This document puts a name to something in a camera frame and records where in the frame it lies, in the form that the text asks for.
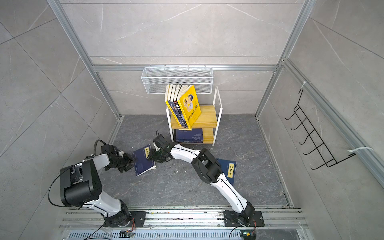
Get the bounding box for wooden two-tier shelf rack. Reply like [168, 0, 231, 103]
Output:
[165, 84, 223, 146]

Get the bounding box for blue book yellow label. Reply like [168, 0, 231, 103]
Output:
[217, 159, 237, 186]

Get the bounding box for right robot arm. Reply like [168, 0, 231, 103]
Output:
[148, 135, 265, 227]

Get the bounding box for dark blue book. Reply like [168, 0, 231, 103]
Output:
[133, 145, 156, 177]
[174, 129, 204, 144]

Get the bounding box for white wire mesh basket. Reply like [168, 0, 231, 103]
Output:
[141, 67, 214, 95]

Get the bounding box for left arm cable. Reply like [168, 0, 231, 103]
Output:
[47, 139, 109, 208]

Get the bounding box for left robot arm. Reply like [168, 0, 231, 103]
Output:
[57, 140, 136, 228]

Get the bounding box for black book white characters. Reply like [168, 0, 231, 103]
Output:
[176, 85, 190, 129]

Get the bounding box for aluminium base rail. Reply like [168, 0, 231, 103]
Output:
[54, 206, 313, 240]

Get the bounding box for black wall hook rack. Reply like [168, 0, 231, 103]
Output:
[285, 89, 357, 171]

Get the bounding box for yellow cartoon book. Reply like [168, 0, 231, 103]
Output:
[182, 85, 201, 129]

